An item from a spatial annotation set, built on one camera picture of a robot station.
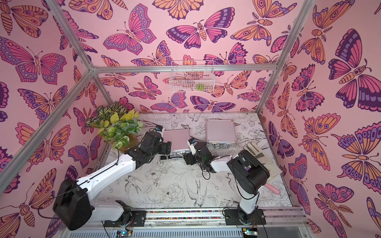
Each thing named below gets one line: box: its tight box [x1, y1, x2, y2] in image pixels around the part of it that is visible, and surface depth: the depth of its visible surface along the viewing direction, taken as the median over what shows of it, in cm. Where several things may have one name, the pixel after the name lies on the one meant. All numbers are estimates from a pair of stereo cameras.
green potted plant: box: [86, 102, 144, 153], surface depth 85 cm
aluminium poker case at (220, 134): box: [205, 119, 237, 150], surface depth 103 cm
